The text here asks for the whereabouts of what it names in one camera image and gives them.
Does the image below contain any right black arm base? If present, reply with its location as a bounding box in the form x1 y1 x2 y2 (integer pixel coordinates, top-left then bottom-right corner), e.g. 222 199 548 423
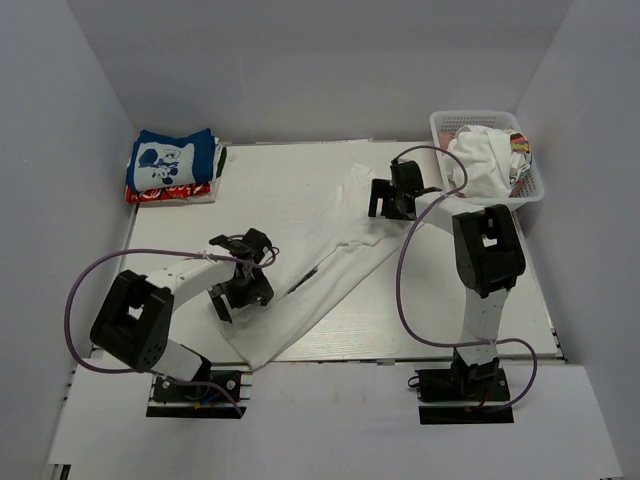
407 368 514 425

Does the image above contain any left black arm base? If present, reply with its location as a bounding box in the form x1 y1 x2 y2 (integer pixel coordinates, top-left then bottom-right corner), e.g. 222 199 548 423
146 366 253 420

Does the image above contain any white t-shirt with colourful print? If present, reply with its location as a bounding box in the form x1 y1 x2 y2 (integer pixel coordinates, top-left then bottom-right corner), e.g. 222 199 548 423
438 125 532 198

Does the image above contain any white t-shirt with robot print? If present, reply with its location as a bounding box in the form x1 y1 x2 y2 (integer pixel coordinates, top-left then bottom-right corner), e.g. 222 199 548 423
219 164 408 370

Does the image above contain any red folded t-shirt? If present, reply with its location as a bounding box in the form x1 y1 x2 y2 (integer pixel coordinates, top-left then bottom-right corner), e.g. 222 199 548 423
125 182 217 205

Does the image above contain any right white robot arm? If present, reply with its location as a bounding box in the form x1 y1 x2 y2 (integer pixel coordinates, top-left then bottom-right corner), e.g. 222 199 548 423
368 160 526 399

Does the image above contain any blue folded Mickey t-shirt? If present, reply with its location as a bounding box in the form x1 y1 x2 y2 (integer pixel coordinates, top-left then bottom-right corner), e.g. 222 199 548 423
126 129 218 193

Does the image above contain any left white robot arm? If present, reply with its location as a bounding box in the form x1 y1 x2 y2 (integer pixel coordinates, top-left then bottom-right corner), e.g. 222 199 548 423
90 228 276 399

